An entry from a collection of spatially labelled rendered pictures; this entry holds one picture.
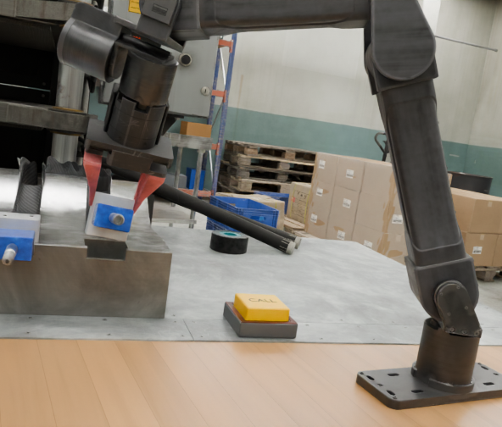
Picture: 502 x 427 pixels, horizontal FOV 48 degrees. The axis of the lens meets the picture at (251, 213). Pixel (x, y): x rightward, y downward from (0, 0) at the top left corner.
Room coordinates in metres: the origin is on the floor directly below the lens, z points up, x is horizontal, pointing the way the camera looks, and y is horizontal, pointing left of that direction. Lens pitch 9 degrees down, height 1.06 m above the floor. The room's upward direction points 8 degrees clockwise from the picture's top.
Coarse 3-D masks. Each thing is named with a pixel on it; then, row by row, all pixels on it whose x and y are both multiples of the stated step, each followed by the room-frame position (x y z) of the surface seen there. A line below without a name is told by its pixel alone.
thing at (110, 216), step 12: (96, 192) 0.69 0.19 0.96; (96, 204) 0.67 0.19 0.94; (108, 204) 0.69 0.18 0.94; (120, 204) 0.70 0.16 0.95; (132, 204) 0.70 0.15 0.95; (96, 216) 0.65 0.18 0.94; (108, 216) 0.65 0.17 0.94; (120, 216) 0.61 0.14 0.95; (132, 216) 0.66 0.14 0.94; (96, 228) 0.68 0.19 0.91; (108, 228) 0.65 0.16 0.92; (120, 228) 0.66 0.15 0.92; (120, 240) 0.69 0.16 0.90
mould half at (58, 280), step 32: (0, 192) 0.88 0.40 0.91; (64, 192) 0.92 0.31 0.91; (128, 192) 0.97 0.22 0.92; (64, 224) 0.82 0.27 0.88; (32, 256) 0.66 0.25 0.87; (64, 256) 0.67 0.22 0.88; (128, 256) 0.69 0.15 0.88; (160, 256) 0.71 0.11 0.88; (0, 288) 0.65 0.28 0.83; (32, 288) 0.66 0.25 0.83; (64, 288) 0.67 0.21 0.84; (96, 288) 0.68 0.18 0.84; (128, 288) 0.69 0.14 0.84; (160, 288) 0.71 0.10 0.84
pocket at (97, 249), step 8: (88, 240) 0.72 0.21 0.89; (96, 240) 0.72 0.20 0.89; (104, 240) 0.73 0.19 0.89; (88, 248) 0.72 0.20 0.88; (96, 248) 0.72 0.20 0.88; (104, 248) 0.73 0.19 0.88; (112, 248) 0.73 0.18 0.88; (120, 248) 0.73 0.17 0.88; (88, 256) 0.72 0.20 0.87; (96, 256) 0.72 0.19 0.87; (104, 256) 0.73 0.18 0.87; (112, 256) 0.73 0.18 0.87; (120, 256) 0.73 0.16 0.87
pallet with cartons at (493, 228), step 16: (464, 192) 5.43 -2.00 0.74; (464, 208) 4.89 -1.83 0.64; (480, 208) 4.86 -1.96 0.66; (496, 208) 4.96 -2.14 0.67; (464, 224) 4.87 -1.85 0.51; (480, 224) 4.88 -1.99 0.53; (496, 224) 4.99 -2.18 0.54; (464, 240) 4.83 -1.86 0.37; (480, 240) 4.91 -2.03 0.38; (496, 240) 5.01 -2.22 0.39; (480, 256) 4.93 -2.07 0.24; (496, 256) 5.03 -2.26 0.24; (480, 272) 5.03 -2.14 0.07; (496, 272) 5.40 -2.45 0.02
